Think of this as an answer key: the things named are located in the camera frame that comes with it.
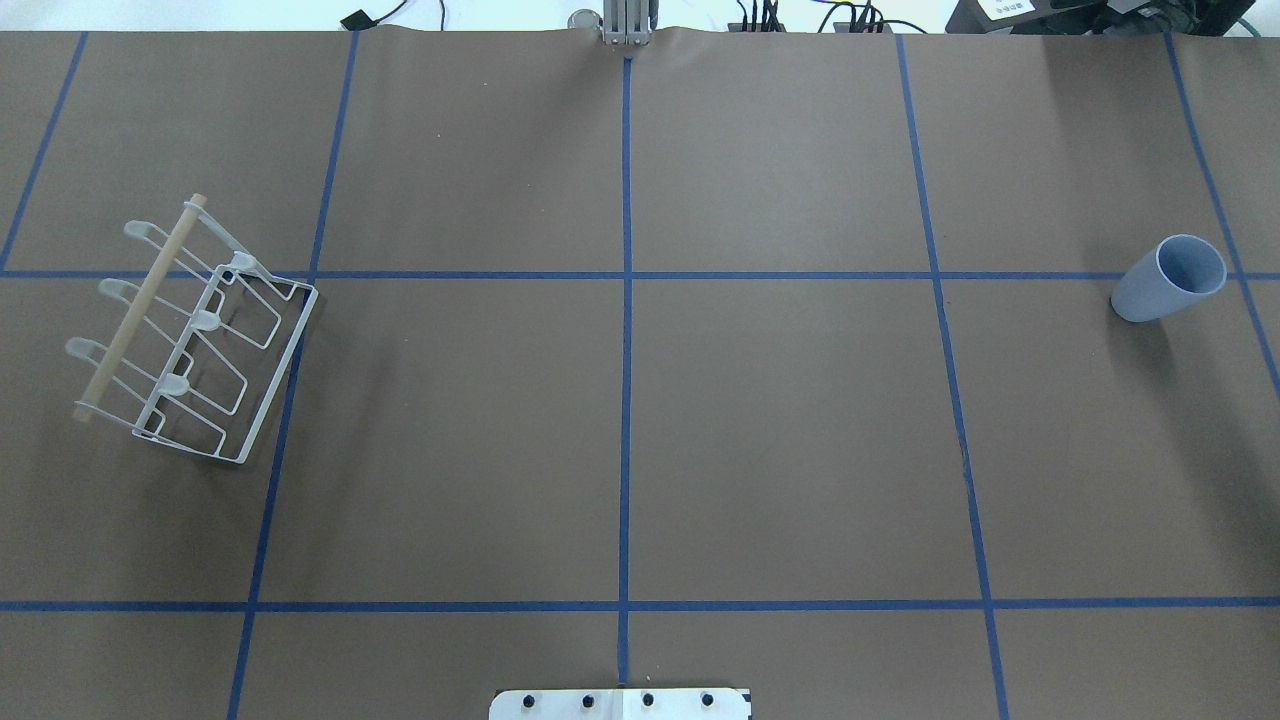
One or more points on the light blue plastic cup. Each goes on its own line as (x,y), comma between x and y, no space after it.
(1178,272)

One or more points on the small black adapter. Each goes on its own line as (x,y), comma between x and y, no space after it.
(358,21)

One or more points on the black box with label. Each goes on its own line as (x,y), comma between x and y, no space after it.
(1052,18)

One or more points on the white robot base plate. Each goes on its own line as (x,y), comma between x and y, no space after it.
(623,703)

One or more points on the white wire cup holder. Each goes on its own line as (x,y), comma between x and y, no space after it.
(204,345)

